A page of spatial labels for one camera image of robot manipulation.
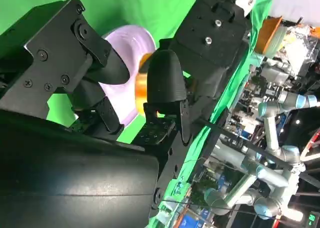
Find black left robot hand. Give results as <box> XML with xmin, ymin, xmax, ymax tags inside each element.
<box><xmin>159</xmin><ymin>37</ymin><xmax>242</xmax><ymax>103</ymax></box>

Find orange and white bread roll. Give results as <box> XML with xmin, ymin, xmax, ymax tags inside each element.
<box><xmin>134</xmin><ymin>52</ymin><xmax>199</xmax><ymax>117</ymax></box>

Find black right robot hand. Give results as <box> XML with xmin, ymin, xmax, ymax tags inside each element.
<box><xmin>0</xmin><ymin>0</ymin><xmax>192</xmax><ymax>228</ymax></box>

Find bright green table cloth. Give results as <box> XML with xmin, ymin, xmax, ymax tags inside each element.
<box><xmin>0</xmin><ymin>0</ymin><xmax>204</xmax><ymax>145</ymax></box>

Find small blue clips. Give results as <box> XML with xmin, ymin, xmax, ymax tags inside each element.
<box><xmin>174</xmin><ymin>181</ymin><xmax>191</xmax><ymax>196</ymax></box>

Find orange plastic bin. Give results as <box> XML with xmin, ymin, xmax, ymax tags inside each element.
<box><xmin>254</xmin><ymin>16</ymin><xmax>284</xmax><ymax>55</ymax></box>

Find green lit display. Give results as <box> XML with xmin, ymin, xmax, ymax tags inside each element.
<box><xmin>305</xmin><ymin>212</ymin><xmax>318</xmax><ymax>227</ymax></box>

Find potted green plant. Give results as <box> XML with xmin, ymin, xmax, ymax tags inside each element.
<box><xmin>191</xmin><ymin>179</ymin><xmax>219</xmax><ymax>214</ymax></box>

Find lilac plate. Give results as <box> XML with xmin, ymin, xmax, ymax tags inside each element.
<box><xmin>98</xmin><ymin>25</ymin><xmax>157</xmax><ymax>127</ymax></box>

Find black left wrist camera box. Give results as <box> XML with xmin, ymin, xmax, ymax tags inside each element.
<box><xmin>178</xmin><ymin>0</ymin><xmax>251</xmax><ymax>66</ymax></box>

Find clear plastic bag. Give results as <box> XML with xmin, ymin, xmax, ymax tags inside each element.
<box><xmin>286</xmin><ymin>25</ymin><xmax>320</xmax><ymax>71</ymax></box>

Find black metal strut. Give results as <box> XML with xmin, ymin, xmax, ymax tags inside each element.
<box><xmin>191</xmin><ymin>119</ymin><xmax>294</xmax><ymax>169</ymax></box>

